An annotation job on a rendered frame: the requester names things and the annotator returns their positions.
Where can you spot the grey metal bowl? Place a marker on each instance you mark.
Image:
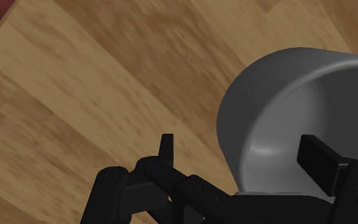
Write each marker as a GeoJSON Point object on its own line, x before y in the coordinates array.
{"type": "Point", "coordinates": [259, 108]}

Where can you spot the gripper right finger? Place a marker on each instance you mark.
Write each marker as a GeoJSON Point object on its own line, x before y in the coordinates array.
{"type": "Point", "coordinates": [336, 167]}

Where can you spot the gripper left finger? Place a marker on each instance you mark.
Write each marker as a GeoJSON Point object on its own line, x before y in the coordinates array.
{"type": "Point", "coordinates": [154, 186]}

